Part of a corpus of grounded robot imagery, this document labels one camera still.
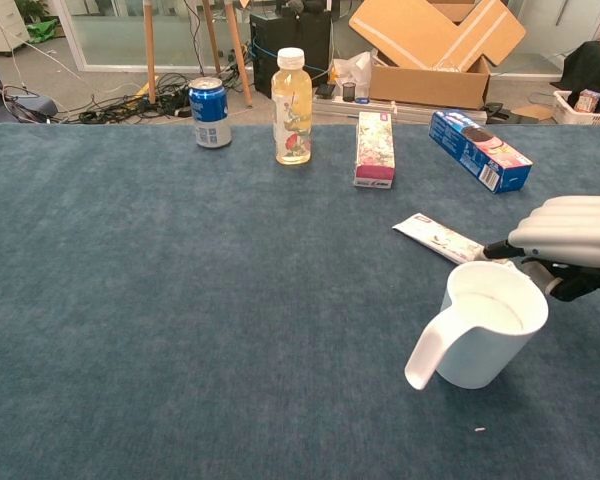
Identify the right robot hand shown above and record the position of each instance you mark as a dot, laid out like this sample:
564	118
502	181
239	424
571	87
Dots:
570	235

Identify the floral toothpaste tube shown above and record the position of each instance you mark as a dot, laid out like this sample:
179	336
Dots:
440	237

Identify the pink floral small box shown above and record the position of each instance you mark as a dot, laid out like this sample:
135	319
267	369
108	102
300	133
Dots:
375	150

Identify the white plastic basket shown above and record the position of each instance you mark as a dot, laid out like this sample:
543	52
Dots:
562	112

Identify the blue cookie box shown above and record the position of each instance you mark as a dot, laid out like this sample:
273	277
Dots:
475	150

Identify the brown cardboard piece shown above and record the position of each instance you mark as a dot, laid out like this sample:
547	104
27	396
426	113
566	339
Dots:
532	112

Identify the small printed carton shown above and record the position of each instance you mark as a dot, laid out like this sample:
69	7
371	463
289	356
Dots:
587	100

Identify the black cloth cover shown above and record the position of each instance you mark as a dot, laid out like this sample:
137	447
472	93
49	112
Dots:
590	65

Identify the open cardboard box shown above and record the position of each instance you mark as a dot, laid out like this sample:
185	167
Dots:
430	85

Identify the large flattened cardboard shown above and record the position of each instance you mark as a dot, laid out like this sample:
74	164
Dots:
430	30

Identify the white plastic bag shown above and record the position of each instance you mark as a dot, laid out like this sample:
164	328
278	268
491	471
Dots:
352	67

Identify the small black device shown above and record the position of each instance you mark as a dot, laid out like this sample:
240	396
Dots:
325	90

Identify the yellow tea bottle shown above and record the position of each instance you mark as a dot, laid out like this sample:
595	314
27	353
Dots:
292	115

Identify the black computer tower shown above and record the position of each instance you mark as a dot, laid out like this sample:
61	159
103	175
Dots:
290	45

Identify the blue soda can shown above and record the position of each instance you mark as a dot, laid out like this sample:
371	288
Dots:
210	115

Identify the wooden easel leg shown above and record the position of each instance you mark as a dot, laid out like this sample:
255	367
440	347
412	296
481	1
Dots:
150	50
211	35
237	50

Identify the blue table mat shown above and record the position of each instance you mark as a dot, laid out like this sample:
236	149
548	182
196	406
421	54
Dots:
130	300

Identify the green bag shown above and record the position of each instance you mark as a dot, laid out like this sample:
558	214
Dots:
42	29

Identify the dark blue machine base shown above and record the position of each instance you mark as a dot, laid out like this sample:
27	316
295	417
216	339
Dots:
10	107

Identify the green potted plant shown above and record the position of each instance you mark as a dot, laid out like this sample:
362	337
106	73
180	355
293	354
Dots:
30	7

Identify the white cabinet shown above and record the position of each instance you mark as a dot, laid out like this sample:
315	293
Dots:
0	25

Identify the black flat bracket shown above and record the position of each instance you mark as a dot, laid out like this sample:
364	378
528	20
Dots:
495	111

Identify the aluminium profile rail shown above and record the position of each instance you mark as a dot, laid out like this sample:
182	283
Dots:
350	109

